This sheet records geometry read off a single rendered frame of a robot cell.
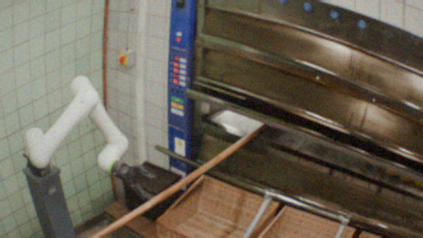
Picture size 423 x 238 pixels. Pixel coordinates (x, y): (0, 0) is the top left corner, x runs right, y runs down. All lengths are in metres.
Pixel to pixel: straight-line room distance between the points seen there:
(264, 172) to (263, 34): 0.79
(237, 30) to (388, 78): 0.95
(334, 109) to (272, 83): 0.40
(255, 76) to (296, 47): 0.35
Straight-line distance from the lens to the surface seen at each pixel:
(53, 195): 2.49
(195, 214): 3.10
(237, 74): 2.64
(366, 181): 2.48
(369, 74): 2.24
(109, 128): 2.44
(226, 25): 2.60
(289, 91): 2.49
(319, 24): 2.31
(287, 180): 2.72
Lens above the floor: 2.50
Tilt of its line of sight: 27 degrees down
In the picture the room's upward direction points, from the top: 2 degrees clockwise
